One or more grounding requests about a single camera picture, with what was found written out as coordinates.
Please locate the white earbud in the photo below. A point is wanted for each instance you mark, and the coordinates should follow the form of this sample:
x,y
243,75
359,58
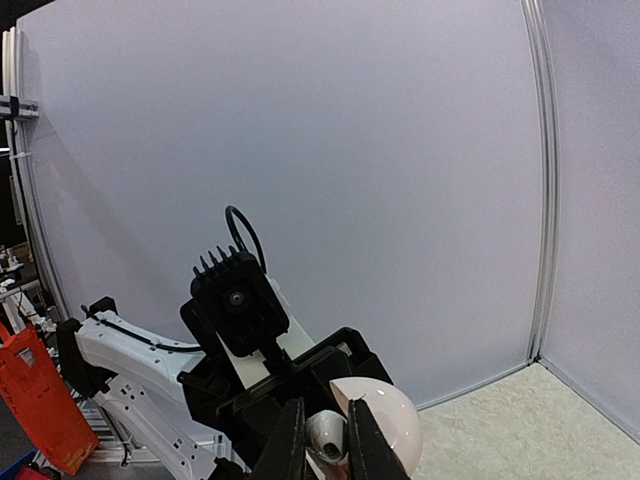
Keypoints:
x,y
326,436

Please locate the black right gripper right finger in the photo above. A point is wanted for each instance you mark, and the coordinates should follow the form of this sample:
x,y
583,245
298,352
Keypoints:
x,y
370,456

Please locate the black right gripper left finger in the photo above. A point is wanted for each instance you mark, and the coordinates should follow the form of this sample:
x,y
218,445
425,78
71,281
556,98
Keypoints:
x,y
284,455

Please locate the pink earbud charging case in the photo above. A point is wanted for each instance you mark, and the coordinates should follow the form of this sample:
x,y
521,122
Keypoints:
x,y
395,414

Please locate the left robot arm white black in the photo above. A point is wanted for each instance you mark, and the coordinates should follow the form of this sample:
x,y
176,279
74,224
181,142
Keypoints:
x,y
132,373

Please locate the orange bag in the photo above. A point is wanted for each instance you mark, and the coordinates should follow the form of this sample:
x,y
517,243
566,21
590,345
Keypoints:
x,y
37,396

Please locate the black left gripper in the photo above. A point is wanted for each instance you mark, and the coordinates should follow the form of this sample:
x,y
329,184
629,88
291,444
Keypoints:
x,y
216,397

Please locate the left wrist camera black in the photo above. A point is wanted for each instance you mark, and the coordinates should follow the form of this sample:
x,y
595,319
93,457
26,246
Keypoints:
x,y
234,299

